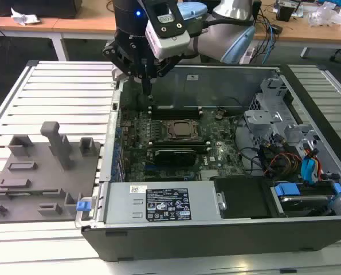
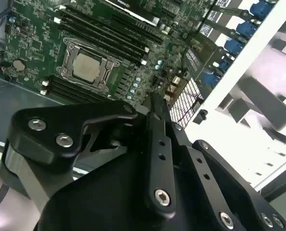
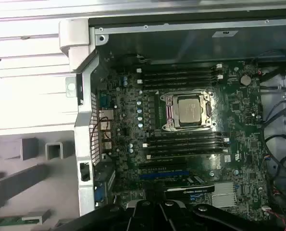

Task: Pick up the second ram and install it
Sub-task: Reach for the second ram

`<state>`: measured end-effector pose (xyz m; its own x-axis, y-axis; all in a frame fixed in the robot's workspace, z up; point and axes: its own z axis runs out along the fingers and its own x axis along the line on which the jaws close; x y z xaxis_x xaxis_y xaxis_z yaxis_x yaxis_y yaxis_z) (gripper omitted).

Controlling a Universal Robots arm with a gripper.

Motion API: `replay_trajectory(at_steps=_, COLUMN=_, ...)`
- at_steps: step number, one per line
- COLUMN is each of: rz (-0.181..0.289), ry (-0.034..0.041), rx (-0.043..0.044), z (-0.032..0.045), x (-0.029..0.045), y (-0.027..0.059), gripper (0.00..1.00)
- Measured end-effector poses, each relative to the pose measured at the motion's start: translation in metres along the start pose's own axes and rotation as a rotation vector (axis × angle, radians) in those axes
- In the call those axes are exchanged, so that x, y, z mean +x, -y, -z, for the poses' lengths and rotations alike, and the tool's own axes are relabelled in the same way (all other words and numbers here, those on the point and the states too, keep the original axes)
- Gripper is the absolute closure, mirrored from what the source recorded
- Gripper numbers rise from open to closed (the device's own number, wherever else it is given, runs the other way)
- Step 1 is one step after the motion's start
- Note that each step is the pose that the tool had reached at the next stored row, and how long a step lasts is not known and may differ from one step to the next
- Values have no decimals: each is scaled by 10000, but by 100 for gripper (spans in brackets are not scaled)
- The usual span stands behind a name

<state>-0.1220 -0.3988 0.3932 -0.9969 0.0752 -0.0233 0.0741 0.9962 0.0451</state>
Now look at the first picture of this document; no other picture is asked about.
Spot wooden desk white frame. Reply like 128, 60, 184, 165
0, 0, 341, 62

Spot white power strip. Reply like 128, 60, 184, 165
238, 47, 256, 64

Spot grey power supply unit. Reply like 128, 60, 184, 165
103, 180, 226, 227

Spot green motherboard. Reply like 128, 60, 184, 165
117, 107, 245, 183

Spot black tower on desk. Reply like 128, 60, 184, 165
253, 0, 263, 21

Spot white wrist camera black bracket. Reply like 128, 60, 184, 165
144, 0, 191, 60

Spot small black box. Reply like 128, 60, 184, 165
275, 5, 296, 22

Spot yellow orange wire bundle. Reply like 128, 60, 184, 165
269, 153, 301, 176

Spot large black equipment box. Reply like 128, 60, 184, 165
0, 0, 80, 19

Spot black graphics card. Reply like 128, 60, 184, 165
152, 148, 197, 167

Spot grey parts rack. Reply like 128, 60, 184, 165
0, 121, 105, 224

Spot crumpled white paper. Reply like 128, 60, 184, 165
10, 7, 41, 27

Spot CPU with brown metal top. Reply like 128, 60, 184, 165
173, 122, 198, 137

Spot red wire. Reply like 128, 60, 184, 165
303, 146, 323, 180

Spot silver chipset heatsink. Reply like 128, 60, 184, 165
200, 170, 220, 182

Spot dark installed RAM stick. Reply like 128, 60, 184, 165
152, 104, 201, 112

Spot silver hard disk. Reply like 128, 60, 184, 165
280, 194, 336, 218

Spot clear plastic bags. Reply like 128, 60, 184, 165
307, 2, 341, 28

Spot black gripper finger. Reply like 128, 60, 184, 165
147, 56, 177, 99
102, 41, 148, 97

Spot black RAM slot row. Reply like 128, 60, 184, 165
148, 104, 203, 120
148, 139, 211, 153

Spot blue case latch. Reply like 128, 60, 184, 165
76, 200, 91, 213

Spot black plastic cover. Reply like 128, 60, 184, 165
210, 176, 274, 220

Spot CPU socket with metal cover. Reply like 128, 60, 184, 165
161, 119, 205, 142

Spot blue disk carrier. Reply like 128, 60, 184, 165
274, 183, 341, 199

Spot black open PC case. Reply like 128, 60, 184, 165
81, 61, 341, 263

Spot grey metal drive cage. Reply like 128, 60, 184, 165
243, 77, 327, 150

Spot blue flat wire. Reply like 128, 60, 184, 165
300, 157, 322, 186

